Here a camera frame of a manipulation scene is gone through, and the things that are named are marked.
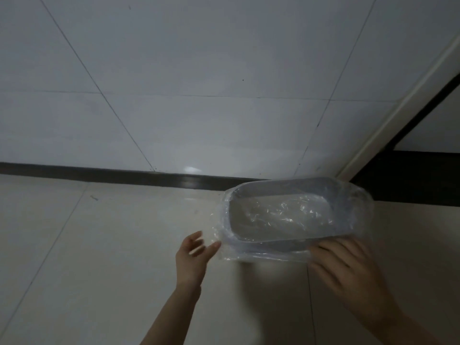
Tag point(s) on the person's left hand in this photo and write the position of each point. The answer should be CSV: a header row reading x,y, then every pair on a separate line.
x,y
190,264

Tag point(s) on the person's right hand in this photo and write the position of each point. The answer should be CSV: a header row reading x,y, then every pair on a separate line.
x,y
354,283

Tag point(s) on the person's left thumb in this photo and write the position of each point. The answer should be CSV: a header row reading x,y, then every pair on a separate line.
x,y
212,250

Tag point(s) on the person's right fingers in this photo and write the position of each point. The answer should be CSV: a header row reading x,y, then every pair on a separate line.
x,y
337,256

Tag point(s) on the person's right forearm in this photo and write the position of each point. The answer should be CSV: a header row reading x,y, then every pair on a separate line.
x,y
406,328

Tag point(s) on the person's left forearm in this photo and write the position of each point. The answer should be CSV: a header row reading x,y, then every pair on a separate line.
x,y
172,319

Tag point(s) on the clear plastic bin liner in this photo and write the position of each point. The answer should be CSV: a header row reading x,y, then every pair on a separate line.
x,y
363,204

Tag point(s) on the grey plastic waste bin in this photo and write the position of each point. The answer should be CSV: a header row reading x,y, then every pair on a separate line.
x,y
287,222

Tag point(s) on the dark baseboard strip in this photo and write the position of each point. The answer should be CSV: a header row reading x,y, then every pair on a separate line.
x,y
107,174

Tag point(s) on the white door trim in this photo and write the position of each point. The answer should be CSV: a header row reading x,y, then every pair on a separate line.
x,y
395,111

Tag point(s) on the dark door frame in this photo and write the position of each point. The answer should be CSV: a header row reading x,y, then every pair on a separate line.
x,y
413,176

